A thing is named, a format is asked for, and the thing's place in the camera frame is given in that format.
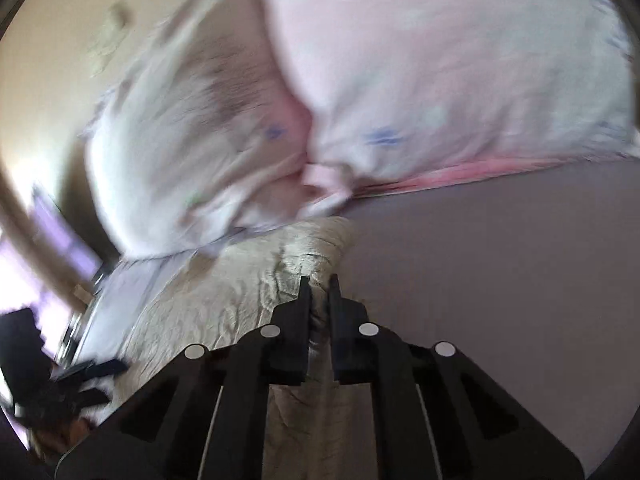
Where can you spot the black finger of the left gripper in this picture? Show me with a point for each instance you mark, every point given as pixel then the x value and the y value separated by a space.
pixel 89 370

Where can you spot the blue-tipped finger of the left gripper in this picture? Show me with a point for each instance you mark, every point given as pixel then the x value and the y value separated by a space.
pixel 75 399

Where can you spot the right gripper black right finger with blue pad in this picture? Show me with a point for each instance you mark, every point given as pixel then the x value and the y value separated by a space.
pixel 436 414

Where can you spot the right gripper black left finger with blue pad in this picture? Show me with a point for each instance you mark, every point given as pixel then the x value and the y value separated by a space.
pixel 203 415

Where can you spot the beige cable knit sweater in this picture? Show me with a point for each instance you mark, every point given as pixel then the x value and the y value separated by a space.
pixel 216 300

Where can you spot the lavender bed sheet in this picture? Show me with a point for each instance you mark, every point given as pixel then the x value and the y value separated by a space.
pixel 535 278

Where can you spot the pink tree print pillow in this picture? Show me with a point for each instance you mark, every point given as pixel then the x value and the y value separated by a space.
pixel 202 138

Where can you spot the pink floral pillow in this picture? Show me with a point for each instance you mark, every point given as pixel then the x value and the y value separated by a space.
pixel 428 92

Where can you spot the window with dark frame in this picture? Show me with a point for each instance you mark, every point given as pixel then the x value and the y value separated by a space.
pixel 49 246

